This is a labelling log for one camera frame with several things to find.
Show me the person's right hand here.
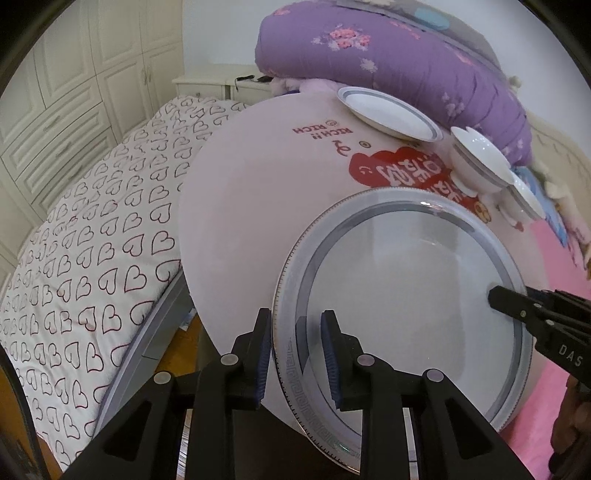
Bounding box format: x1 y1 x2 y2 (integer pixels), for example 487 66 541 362
551 375 591 480

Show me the blue cartoon cloth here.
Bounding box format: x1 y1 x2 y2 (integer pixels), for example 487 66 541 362
512 166 573 245

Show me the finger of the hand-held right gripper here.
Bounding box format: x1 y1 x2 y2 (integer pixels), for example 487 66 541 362
488 285 556 333

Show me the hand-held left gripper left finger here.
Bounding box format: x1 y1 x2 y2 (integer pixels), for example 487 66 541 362
60 307 273 480

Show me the small grey-rimmed plate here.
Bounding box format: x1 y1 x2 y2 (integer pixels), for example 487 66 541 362
336 86 445 142

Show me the white nightstand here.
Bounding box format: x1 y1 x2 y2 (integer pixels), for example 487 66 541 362
173 74 278 105

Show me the pink blanket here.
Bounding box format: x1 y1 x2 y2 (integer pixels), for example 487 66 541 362
503 217 591 480

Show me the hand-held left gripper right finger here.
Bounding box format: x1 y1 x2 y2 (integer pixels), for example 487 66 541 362
321 309 539 480

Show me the purple floral quilt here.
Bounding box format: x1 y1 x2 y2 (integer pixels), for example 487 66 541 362
255 0 534 167

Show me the round pink table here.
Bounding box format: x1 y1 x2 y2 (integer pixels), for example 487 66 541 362
177 90 573 462

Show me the white bowl with grey rim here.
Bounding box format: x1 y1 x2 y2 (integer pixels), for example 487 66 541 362
501 182 548 227
450 124 517 195

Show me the grey printed quilt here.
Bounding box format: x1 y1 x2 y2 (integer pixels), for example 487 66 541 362
406 0 505 70

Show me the white wardrobe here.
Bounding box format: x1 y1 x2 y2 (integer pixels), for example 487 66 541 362
0 0 185 296

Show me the large grey-rimmed plate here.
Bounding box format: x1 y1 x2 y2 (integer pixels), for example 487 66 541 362
273 187 537 472

